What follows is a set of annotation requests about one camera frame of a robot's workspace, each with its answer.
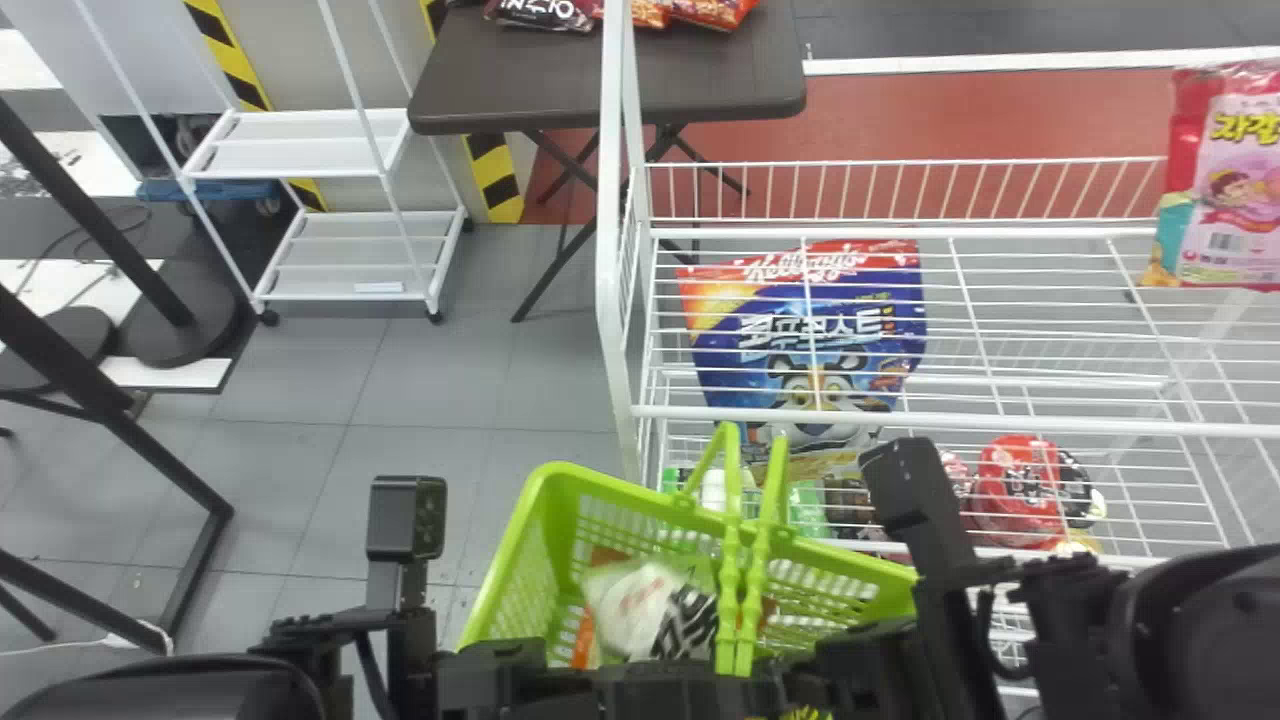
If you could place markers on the pink snack packet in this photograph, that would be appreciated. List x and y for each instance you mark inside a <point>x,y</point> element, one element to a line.
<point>1235,190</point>

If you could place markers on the red snack packet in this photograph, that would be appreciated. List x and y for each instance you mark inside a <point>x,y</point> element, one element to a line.
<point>700,10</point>

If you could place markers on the yellow black striped post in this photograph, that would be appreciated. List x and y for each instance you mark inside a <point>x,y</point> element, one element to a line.
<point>235,60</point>
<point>495,170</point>

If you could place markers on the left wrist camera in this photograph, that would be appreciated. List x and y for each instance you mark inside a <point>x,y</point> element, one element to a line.
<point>404,518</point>

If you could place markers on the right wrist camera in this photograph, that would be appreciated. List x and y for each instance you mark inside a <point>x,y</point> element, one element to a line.
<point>915,500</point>

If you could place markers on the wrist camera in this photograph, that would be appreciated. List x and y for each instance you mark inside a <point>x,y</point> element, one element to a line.
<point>404,518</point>
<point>915,500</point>

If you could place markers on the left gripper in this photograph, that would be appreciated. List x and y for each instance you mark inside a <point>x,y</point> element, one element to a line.
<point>560,692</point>

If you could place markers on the green basket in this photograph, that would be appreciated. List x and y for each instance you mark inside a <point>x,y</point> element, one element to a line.
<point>560,520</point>

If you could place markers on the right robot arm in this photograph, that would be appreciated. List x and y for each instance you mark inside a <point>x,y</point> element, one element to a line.
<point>1190,640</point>

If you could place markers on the blue cereal bag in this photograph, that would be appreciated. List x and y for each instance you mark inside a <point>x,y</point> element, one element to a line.
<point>770,330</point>

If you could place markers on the white shelf trolley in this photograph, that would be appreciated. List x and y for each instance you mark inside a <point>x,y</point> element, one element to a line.
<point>300,140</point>

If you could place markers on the white snack packet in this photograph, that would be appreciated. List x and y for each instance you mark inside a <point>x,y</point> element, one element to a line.
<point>640,610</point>

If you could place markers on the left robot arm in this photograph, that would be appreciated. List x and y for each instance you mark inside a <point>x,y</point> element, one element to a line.
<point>160,695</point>

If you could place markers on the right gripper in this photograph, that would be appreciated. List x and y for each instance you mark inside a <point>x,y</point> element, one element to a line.
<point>860,675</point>

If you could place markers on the orange snack packet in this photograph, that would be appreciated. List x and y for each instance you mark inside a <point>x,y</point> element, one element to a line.
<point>582,645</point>

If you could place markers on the black snack packet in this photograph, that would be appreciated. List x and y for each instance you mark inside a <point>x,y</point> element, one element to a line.
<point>540,12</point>

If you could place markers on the red noodle cup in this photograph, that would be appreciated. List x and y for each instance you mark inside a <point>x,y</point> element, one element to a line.
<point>1020,490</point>

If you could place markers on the dark side table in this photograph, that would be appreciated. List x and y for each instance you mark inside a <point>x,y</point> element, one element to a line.
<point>560,80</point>

